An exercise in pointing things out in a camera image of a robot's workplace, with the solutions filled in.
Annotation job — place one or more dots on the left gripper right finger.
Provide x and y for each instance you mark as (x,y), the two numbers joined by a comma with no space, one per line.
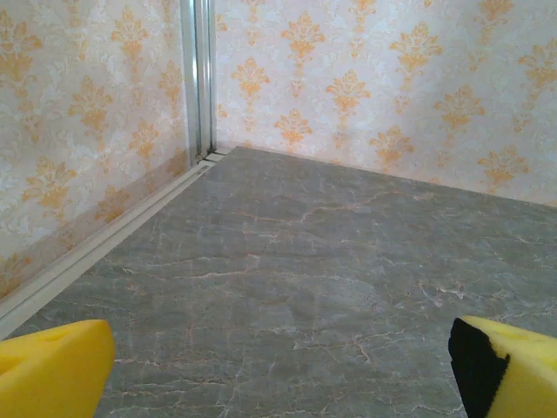
(513,374)

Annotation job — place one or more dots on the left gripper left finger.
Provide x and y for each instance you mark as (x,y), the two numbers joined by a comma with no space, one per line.
(52,370)

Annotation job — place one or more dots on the aluminium side rail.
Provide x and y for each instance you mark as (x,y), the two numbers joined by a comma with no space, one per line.
(87,261)

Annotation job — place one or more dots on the aluminium corner post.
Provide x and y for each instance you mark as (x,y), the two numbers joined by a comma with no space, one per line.
(198,65)

